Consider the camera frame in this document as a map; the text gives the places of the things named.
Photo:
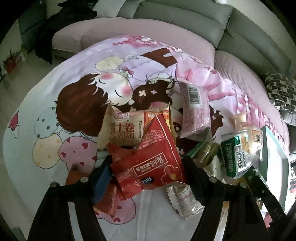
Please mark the black white patterned pillow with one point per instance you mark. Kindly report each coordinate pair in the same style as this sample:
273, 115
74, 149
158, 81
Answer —
281, 91

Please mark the beige cheese roll snack packet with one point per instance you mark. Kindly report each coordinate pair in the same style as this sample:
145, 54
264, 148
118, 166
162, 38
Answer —
127, 129

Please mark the pink barcode snack packet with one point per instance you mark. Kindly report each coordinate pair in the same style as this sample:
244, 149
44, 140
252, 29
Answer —
196, 120

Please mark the cartoon print pink cloth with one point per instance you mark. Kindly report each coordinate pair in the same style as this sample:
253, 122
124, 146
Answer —
57, 124

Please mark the grey sofa with pink cushions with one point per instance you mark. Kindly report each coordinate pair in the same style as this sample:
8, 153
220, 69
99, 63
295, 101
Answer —
219, 35

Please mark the light grey cushion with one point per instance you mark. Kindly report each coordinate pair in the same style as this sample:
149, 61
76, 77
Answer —
108, 8

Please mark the teal rimmed white box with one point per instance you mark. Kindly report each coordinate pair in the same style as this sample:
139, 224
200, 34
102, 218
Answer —
275, 166

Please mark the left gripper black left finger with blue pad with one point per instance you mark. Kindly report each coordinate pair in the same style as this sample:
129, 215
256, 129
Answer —
52, 220

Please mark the clear bag yellow bun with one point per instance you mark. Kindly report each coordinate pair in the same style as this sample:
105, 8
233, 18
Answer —
251, 136

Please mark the orange brown snack packet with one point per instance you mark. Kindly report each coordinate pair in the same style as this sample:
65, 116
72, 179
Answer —
108, 202

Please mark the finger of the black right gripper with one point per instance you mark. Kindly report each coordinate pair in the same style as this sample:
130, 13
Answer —
260, 190

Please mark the green white biscuit packet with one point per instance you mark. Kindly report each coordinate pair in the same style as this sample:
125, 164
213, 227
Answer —
235, 154

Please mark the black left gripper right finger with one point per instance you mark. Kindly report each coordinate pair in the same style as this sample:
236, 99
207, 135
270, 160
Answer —
244, 220

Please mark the red Rose Kiss snack packet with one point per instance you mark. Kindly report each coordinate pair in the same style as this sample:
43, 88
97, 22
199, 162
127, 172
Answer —
154, 163

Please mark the dark clothing pile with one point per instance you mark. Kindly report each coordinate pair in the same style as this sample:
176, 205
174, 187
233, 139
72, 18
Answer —
37, 30

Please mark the white printed snack packet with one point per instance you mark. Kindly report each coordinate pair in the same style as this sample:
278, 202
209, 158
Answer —
183, 201

